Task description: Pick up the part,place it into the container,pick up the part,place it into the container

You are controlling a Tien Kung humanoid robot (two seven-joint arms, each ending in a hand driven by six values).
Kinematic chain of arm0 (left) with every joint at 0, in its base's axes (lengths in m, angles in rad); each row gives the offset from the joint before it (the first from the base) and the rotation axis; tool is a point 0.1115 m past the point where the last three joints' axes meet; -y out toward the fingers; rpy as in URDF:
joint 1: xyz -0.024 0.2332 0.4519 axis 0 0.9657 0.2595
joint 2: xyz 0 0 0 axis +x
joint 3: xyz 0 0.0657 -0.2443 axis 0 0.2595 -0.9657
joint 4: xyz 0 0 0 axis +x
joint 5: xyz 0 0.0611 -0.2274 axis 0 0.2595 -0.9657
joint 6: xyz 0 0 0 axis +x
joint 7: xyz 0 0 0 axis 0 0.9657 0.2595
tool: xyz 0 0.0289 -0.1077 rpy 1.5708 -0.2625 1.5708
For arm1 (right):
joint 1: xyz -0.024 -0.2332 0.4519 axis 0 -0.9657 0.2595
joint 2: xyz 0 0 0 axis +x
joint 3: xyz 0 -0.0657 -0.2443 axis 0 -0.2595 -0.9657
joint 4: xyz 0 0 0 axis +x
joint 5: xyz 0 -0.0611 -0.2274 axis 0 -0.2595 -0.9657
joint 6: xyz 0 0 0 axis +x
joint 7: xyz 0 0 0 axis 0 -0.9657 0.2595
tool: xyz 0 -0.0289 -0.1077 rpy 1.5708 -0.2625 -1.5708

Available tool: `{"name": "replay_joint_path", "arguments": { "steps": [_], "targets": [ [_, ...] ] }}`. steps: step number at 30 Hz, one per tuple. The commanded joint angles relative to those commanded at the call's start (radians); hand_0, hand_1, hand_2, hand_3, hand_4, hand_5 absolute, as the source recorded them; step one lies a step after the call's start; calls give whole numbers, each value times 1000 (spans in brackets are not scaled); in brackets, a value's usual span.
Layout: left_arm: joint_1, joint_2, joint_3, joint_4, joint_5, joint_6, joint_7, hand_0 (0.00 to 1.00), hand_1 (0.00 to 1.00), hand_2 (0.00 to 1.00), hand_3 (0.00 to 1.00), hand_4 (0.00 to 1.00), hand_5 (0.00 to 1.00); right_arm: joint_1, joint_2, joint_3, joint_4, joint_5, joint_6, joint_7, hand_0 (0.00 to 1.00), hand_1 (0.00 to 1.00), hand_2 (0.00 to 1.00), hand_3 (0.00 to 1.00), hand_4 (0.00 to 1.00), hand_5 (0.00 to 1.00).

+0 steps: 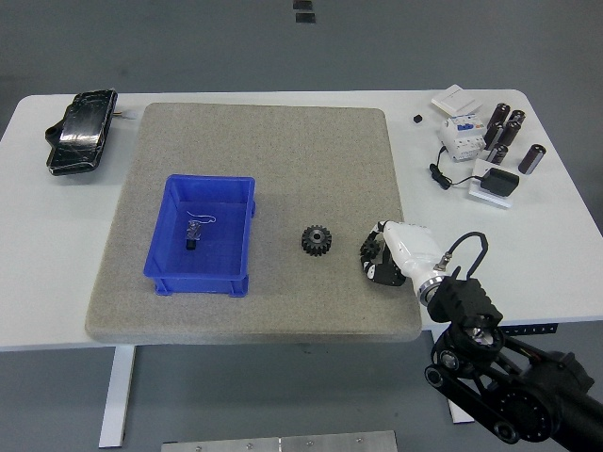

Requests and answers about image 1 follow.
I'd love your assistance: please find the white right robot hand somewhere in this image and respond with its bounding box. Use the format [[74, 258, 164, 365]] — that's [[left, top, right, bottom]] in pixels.
[[359, 218, 447, 289]]

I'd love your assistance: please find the large black gear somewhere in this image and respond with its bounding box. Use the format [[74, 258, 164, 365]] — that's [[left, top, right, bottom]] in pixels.
[[300, 224, 334, 258]]

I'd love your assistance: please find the blue plastic box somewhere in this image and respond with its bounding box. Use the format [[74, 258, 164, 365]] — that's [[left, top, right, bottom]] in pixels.
[[142, 173, 258, 298]]

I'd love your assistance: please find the white rectangular plate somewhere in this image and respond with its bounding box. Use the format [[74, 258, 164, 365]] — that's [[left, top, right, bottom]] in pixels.
[[467, 158, 514, 210]]

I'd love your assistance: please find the black power adapter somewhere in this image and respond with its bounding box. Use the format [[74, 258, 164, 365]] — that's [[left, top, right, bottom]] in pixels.
[[480, 168, 521, 197]]

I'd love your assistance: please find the white circuit breaker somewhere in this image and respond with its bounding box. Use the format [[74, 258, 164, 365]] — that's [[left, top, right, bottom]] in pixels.
[[439, 112, 487, 164]]

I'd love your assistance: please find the black table control panel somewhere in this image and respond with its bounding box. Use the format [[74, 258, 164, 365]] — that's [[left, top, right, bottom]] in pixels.
[[501, 324, 560, 336]]

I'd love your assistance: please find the grey-brown table mat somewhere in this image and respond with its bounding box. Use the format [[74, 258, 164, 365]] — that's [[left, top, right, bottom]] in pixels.
[[84, 102, 424, 346]]

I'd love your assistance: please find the white table leg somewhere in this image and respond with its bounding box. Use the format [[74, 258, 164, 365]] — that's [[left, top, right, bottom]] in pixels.
[[97, 346, 138, 448], [445, 398, 476, 424]]

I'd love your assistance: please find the small clear bagged metal part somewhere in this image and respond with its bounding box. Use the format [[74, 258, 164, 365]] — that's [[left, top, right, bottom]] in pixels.
[[184, 214, 218, 242]]

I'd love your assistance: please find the grey metal plate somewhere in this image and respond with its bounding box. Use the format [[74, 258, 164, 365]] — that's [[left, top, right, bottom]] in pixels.
[[160, 429, 399, 452]]

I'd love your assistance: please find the black plastic device case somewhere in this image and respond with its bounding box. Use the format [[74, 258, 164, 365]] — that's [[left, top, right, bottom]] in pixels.
[[44, 88, 119, 178]]

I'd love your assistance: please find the white wall switch panel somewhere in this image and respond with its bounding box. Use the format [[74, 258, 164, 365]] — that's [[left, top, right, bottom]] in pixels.
[[431, 84, 482, 116]]

